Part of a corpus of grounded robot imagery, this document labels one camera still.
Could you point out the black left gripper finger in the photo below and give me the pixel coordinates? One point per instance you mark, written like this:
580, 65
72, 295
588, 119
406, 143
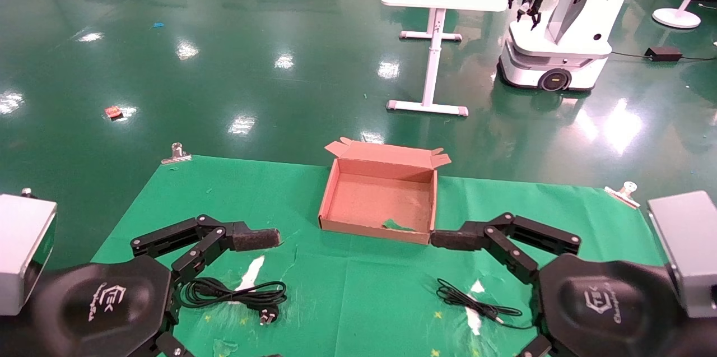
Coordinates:
255, 239

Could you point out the green scrap of cloth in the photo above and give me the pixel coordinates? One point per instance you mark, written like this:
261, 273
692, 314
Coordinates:
396, 226

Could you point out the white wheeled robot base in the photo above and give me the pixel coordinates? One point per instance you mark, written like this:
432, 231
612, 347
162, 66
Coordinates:
560, 60

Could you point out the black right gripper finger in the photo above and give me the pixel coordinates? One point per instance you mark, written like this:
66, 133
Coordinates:
456, 238

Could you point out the red packet on floor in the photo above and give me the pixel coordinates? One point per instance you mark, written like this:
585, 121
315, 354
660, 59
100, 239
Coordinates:
113, 112

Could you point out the open brown cardboard box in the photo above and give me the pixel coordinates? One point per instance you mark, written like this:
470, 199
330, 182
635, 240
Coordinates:
381, 200

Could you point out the silver metal table clip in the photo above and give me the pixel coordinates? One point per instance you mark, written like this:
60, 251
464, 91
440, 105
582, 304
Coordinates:
177, 151
628, 188

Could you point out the green table cloth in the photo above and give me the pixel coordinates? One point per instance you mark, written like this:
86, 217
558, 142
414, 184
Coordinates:
347, 301

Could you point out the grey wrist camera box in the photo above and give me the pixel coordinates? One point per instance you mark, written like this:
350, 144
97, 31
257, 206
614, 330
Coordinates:
689, 245
22, 250

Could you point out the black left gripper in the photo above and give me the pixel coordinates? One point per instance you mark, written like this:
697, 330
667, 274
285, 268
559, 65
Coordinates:
84, 312

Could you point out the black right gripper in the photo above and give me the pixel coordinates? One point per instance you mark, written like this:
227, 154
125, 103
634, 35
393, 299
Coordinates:
610, 312

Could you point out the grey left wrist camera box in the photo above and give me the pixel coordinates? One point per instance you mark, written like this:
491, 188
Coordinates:
22, 250

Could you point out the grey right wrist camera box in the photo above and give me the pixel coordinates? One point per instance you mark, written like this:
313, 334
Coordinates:
689, 245

